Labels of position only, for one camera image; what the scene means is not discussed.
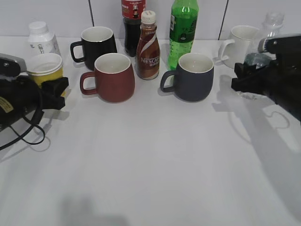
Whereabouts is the Nescafe coffee bottle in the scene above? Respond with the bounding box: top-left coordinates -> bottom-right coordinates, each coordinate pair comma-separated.
136,10 -> 160,80

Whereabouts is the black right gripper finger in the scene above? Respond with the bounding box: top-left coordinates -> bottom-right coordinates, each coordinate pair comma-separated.
231,63 -> 266,96

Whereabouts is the clear water bottle green label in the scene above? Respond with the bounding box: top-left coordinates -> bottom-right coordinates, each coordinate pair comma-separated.
242,11 -> 285,76

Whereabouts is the yellow paper cup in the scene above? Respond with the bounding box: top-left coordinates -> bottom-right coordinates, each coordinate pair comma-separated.
25,53 -> 63,88

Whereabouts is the black ceramic mug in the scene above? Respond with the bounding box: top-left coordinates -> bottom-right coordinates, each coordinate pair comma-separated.
70,26 -> 117,71

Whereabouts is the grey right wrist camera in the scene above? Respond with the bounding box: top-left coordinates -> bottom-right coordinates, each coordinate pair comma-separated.
257,33 -> 301,55

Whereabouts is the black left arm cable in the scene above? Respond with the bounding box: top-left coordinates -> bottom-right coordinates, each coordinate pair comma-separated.
0,89 -> 47,153

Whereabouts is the green soda bottle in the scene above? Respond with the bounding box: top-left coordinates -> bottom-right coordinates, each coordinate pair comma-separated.
168,0 -> 199,70

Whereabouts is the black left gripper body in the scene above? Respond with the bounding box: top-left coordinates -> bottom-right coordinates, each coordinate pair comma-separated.
0,76 -> 43,130

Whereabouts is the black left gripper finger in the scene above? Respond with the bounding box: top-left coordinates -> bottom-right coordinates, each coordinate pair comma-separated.
41,77 -> 69,110

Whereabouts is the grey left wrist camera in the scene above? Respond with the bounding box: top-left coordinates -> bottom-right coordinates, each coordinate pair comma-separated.
0,53 -> 27,78

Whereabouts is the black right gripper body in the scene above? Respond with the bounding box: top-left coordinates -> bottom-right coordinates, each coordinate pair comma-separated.
258,58 -> 301,123

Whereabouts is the dark grey ceramic mug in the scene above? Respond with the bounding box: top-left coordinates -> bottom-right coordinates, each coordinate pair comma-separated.
160,53 -> 214,102

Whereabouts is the white yogurt drink bottle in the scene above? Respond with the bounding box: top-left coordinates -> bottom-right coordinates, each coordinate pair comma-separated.
28,21 -> 61,55

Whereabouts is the red ceramic mug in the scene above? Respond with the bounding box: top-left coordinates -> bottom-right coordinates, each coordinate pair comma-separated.
79,53 -> 135,103

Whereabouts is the white ceramic mug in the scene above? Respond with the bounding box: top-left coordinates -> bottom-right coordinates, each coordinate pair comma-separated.
217,25 -> 259,69

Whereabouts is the cola bottle red label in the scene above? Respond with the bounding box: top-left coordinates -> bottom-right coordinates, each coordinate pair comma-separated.
121,0 -> 146,57

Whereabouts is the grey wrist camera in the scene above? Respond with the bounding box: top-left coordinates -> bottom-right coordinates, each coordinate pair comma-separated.
0,53 -> 27,78
257,33 -> 301,55

